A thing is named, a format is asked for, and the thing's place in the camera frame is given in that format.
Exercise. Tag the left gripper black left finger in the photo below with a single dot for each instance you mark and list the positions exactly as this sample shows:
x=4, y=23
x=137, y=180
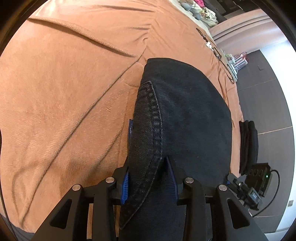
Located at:
x=87, y=213

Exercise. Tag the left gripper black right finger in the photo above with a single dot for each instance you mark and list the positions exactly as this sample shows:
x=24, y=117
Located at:
x=215, y=213

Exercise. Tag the black denim pants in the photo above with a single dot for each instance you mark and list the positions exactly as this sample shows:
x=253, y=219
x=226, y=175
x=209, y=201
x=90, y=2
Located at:
x=179, y=114

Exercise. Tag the folded black clothes stack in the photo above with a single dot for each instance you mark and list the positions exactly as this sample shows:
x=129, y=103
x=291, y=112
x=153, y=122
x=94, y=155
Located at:
x=248, y=146

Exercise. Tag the brown bed blanket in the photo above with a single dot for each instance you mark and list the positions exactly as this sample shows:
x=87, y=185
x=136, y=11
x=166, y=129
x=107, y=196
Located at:
x=69, y=79

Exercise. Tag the pink curtain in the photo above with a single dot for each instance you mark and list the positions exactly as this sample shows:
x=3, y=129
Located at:
x=247, y=32

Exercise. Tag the small grey teddy bear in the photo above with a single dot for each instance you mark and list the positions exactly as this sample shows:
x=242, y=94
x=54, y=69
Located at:
x=192, y=7

